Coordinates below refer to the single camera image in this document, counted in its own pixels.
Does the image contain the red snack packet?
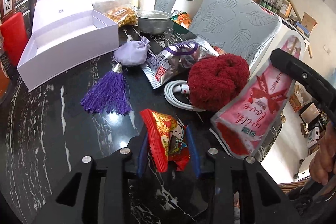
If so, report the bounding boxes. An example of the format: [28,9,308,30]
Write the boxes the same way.
[140,109,190,173]

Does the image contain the pink with-love pouch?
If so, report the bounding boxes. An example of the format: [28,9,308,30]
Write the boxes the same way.
[210,35,307,159]

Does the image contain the lavender sachet with purple tassel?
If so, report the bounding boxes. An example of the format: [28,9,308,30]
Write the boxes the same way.
[81,36,150,115]

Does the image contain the white cable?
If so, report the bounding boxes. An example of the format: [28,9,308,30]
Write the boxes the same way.
[163,80,208,112]

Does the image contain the dark red fluffy scrunchie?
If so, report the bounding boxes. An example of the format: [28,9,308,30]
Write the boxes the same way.
[187,53,250,112]

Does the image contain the silver purple snack bag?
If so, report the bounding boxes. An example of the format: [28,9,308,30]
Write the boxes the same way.
[141,36,219,89]

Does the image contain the person's right hand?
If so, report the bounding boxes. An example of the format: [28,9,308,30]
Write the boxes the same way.
[309,122,336,186]

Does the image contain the near grey chair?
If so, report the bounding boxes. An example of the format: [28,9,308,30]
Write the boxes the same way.
[189,0,282,72]

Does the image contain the metal bowl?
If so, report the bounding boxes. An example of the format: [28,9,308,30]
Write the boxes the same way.
[137,10,171,35]

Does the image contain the bag of waffle cookies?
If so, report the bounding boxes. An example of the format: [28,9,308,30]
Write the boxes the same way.
[104,6,138,27]

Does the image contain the lavender open gift box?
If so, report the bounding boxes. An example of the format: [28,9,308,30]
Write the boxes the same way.
[17,0,119,92]

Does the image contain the red cylinder container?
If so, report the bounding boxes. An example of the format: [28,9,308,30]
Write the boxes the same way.
[1,12,29,67]

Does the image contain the black food pouch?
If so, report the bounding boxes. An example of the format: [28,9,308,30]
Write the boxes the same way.
[14,0,35,38]

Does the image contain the jar with Chinese label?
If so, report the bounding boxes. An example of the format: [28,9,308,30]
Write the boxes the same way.
[1,0,15,23]

